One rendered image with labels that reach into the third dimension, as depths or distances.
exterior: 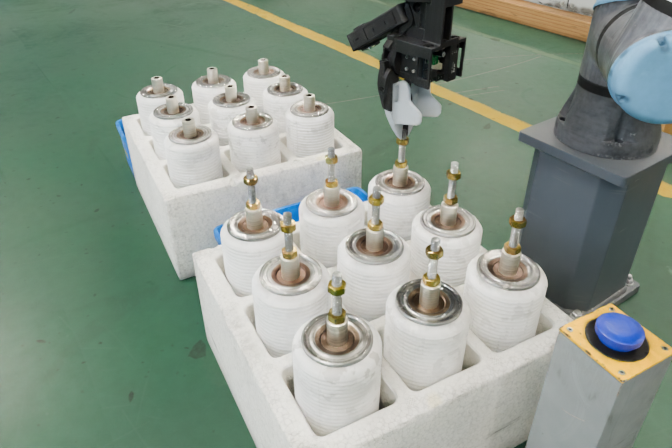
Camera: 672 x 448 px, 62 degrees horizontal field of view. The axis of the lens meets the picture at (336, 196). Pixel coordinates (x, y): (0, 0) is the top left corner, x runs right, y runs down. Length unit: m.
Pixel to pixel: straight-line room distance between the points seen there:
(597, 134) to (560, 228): 0.17
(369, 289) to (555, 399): 0.25
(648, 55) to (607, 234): 0.34
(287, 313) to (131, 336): 0.41
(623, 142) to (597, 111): 0.06
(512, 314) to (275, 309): 0.28
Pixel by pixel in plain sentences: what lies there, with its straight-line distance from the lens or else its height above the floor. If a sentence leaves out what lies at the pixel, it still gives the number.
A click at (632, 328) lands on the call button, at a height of 0.33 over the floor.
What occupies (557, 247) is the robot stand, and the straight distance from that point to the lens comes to 1.00.
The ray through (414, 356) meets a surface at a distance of 0.65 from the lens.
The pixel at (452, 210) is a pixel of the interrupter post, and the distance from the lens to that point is 0.77.
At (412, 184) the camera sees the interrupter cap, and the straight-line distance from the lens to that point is 0.86.
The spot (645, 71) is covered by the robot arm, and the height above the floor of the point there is 0.48.
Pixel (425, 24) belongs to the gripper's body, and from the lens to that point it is 0.73.
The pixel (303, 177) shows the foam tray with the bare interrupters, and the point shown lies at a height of 0.15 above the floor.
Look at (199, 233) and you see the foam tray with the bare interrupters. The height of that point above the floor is 0.09.
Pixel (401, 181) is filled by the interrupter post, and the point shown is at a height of 0.26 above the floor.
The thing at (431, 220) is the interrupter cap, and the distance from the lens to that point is 0.78.
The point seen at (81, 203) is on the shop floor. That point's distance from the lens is 1.40.
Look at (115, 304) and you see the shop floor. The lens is 1.09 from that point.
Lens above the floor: 0.69
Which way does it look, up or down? 32 degrees down
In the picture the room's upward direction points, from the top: straight up
